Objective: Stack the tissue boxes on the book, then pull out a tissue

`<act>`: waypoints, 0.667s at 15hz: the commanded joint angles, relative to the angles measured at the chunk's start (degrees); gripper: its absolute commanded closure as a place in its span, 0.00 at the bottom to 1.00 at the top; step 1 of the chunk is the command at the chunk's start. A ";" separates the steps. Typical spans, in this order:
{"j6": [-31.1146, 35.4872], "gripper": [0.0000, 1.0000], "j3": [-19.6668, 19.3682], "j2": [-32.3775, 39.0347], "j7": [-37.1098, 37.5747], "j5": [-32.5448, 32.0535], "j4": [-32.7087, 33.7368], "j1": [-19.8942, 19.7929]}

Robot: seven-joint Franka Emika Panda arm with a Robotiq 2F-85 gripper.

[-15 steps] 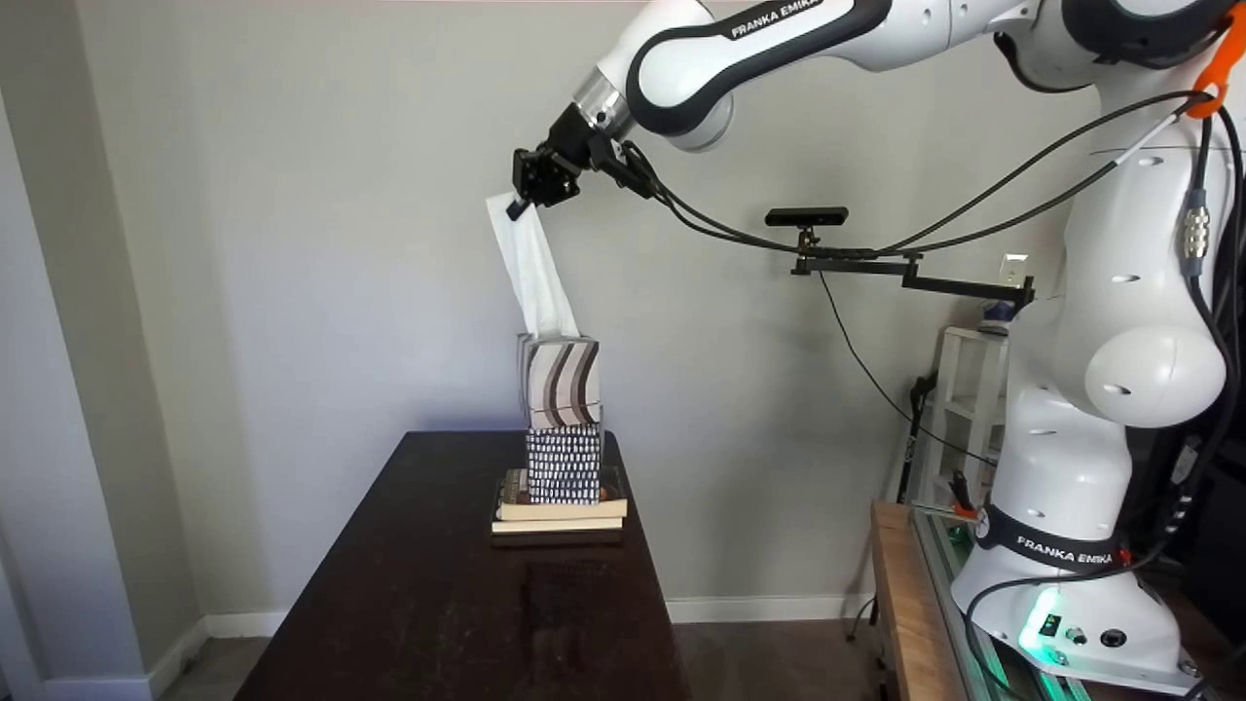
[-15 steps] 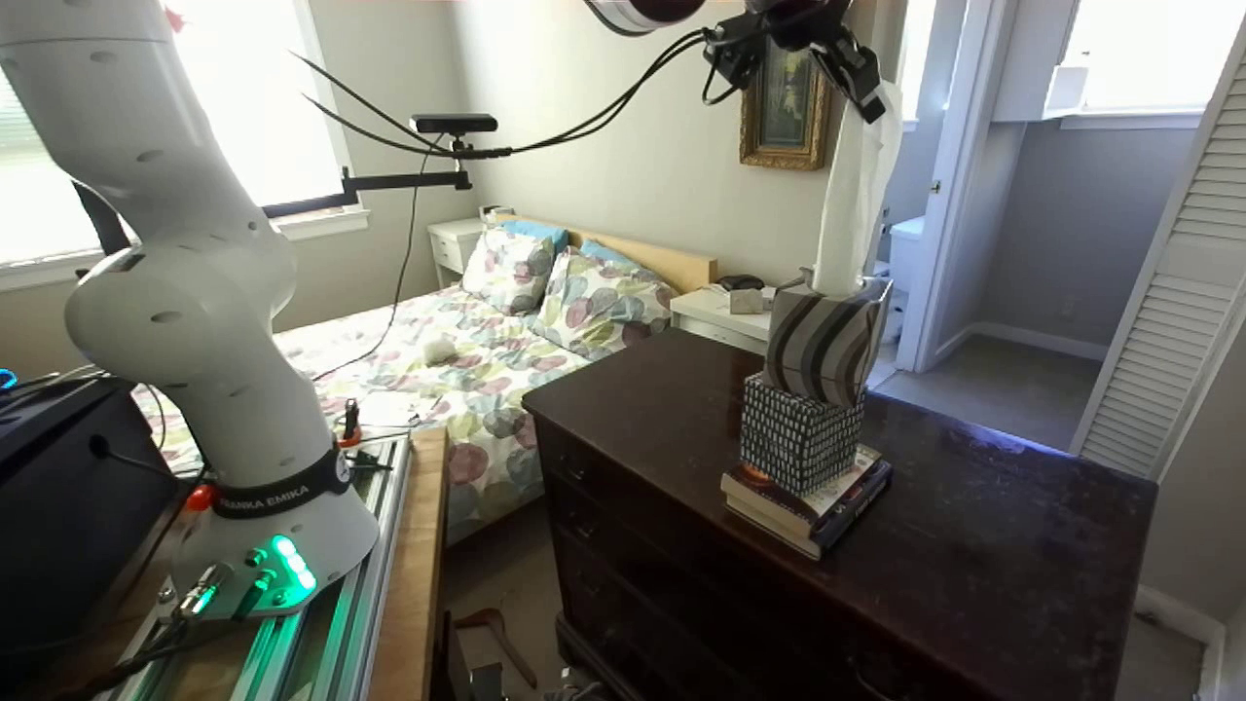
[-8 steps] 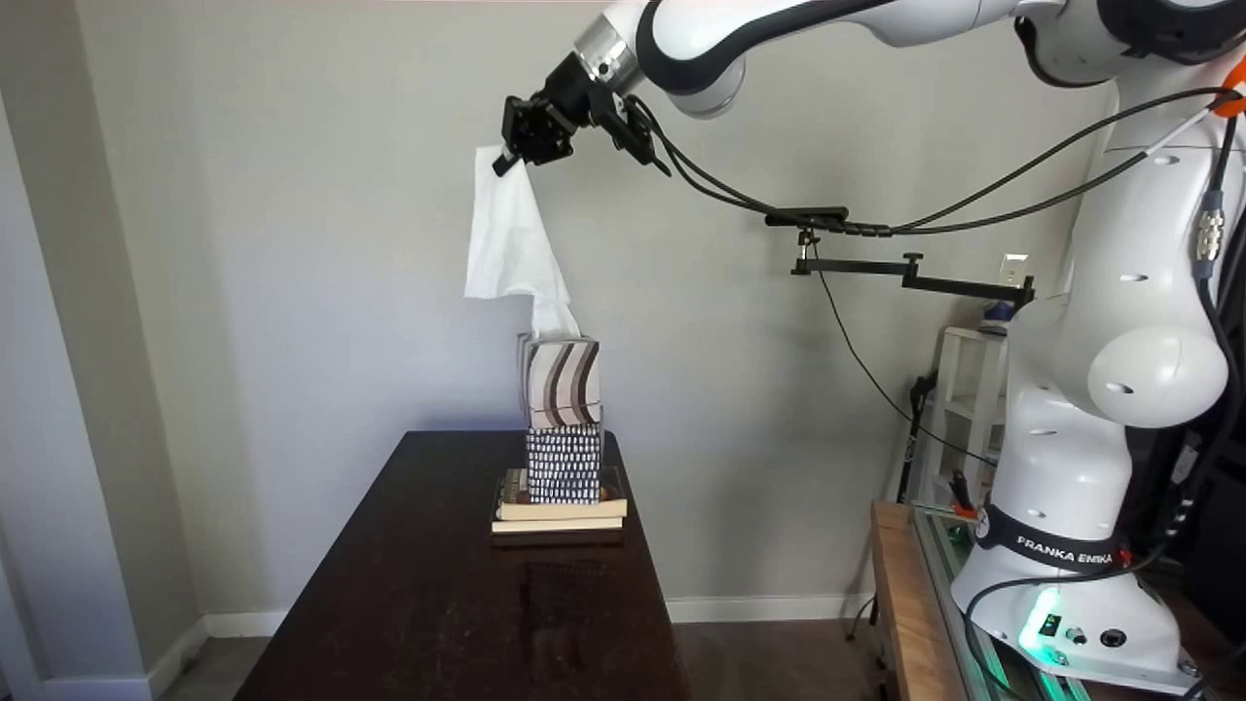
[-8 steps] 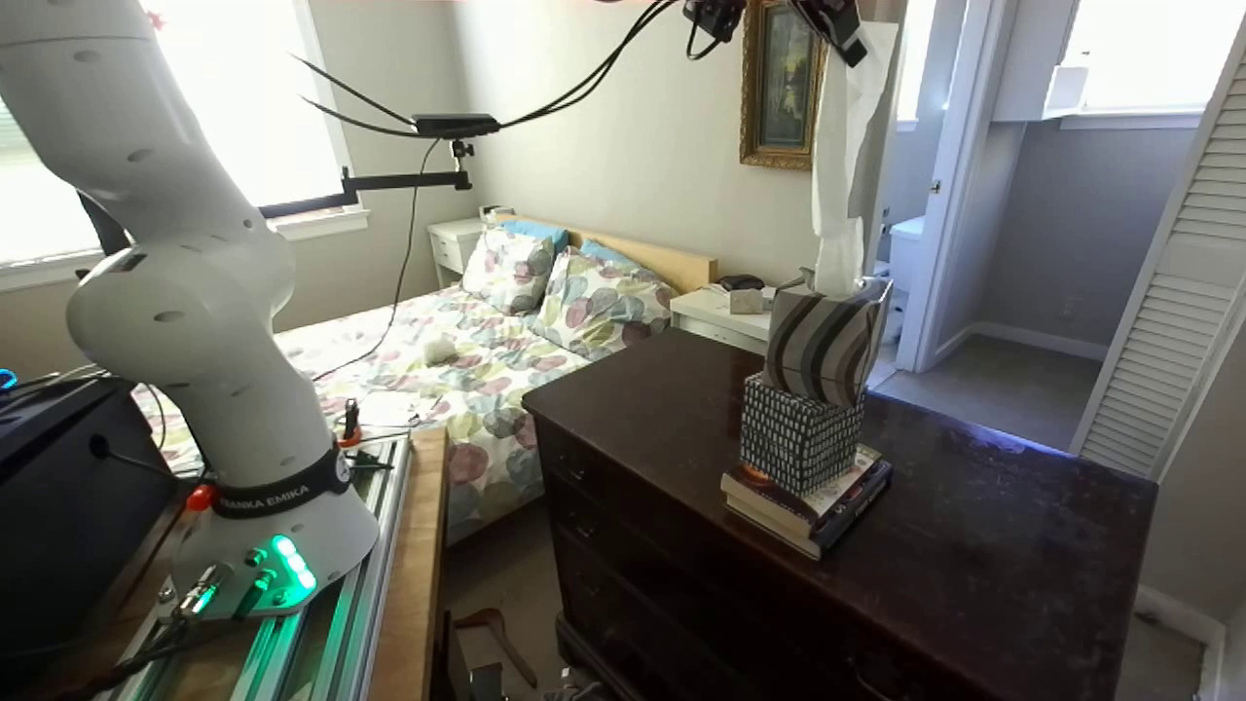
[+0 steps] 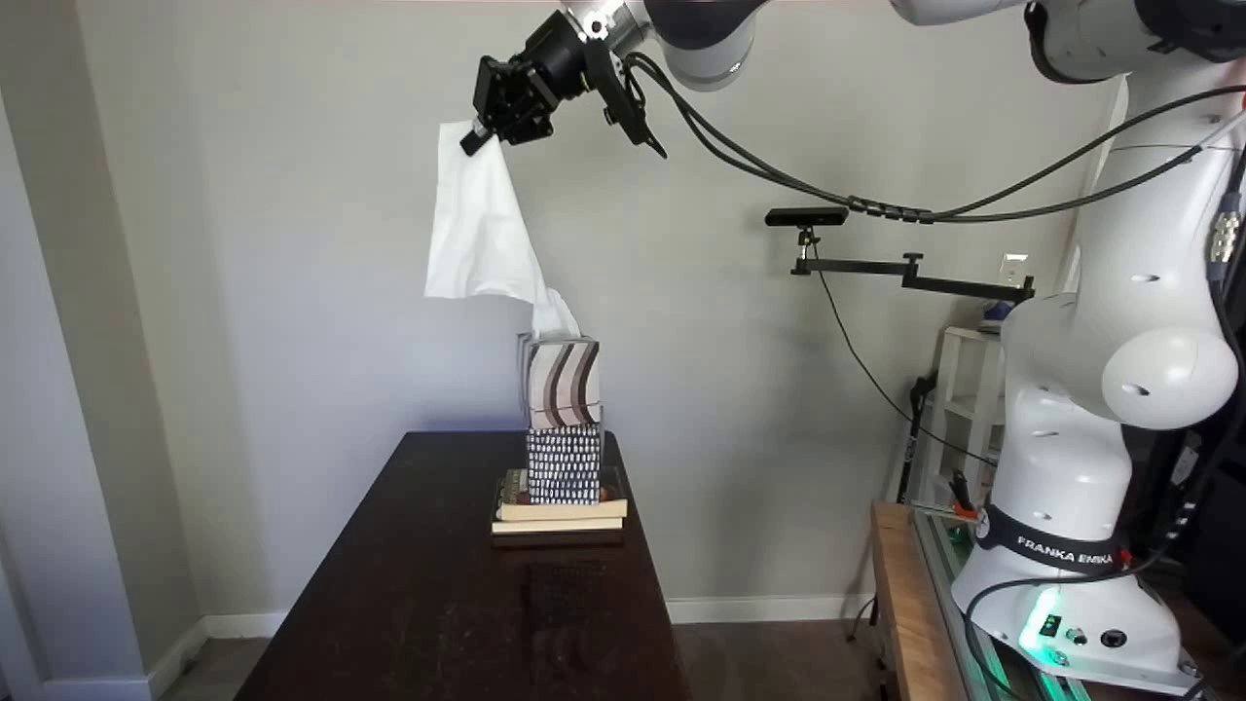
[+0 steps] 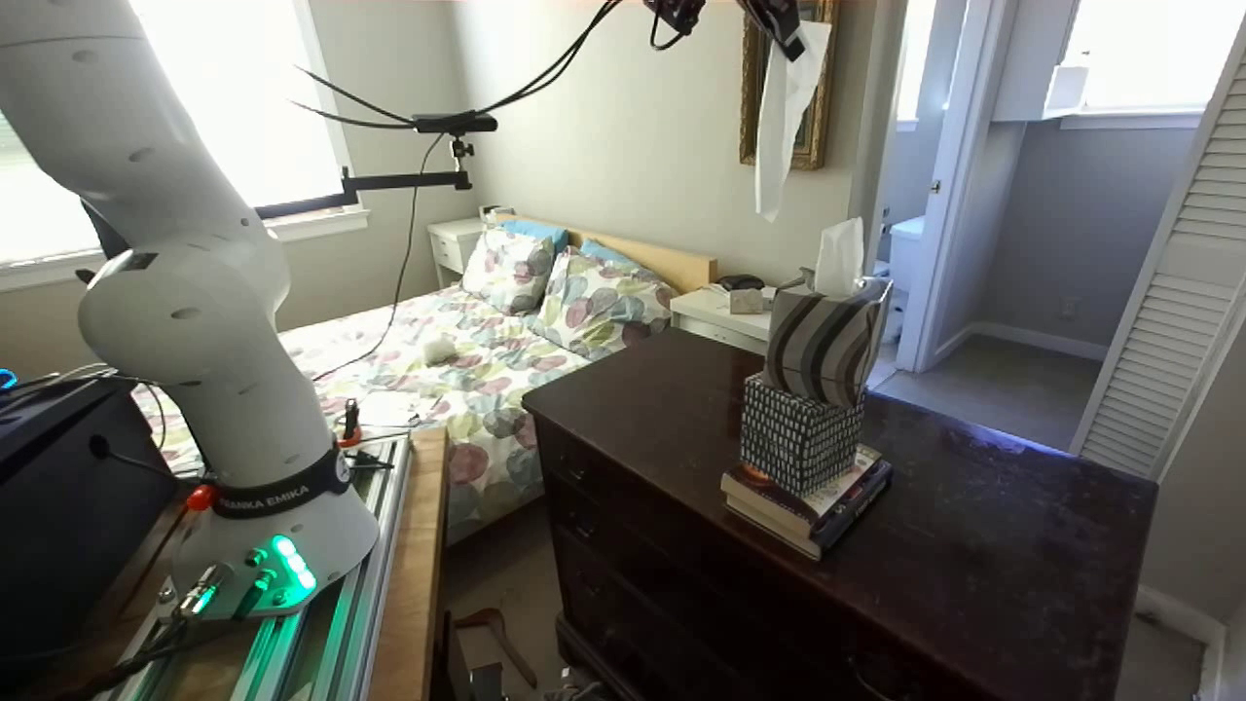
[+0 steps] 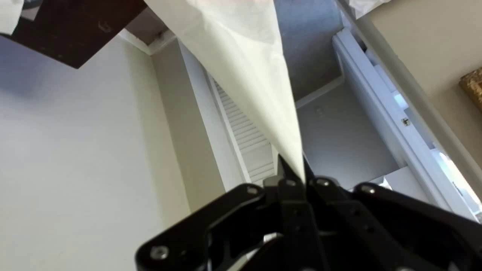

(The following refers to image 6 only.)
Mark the grey striped cloth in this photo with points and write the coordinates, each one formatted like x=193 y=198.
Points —
x=821 y=353

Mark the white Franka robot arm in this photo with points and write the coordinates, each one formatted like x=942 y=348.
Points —
x=182 y=311

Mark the short white tissue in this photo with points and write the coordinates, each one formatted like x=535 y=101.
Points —
x=839 y=258

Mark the dark blue book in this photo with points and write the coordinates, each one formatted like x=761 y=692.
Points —
x=863 y=510

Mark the thick book with cream pages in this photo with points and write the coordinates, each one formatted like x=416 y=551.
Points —
x=764 y=515

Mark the gold framed picture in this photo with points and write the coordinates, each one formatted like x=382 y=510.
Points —
x=821 y=131

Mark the white room door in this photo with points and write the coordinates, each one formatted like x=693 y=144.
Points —
x=961 y=197

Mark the white nightstand with items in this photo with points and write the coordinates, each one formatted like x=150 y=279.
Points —
x=713 y=309

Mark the large floral pillow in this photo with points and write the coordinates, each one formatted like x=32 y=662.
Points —
x=596 y=300

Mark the floral pillow with blue trim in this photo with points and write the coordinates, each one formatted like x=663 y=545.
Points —
x=511 y=264

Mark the white bedside table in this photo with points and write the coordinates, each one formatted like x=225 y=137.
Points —
x=452 y=245

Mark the bed with floral bedding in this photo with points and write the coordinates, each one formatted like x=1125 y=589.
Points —
x=443 y=375

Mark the white louvered closet door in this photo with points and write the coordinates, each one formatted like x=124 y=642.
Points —
x=1170 y=337

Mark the dark wooden dresser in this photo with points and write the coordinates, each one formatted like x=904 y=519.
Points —
x=676 y=519

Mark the small dark red bottle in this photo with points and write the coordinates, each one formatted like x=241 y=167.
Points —
x=352 y=423

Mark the wooden workbench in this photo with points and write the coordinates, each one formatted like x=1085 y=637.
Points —
x=412 y=568

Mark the brown cardboard box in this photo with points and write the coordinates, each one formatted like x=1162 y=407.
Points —
x=490 y=655

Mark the black equipment case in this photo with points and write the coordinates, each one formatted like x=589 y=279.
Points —
x=63 y=519

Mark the black bar-shaped camera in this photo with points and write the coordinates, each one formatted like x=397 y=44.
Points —
x=452 y=122

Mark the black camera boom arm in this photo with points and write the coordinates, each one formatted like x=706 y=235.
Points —
x=391 y=181

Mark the aluminium mounting rail frame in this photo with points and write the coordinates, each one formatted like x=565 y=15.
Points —
x=337 y=625

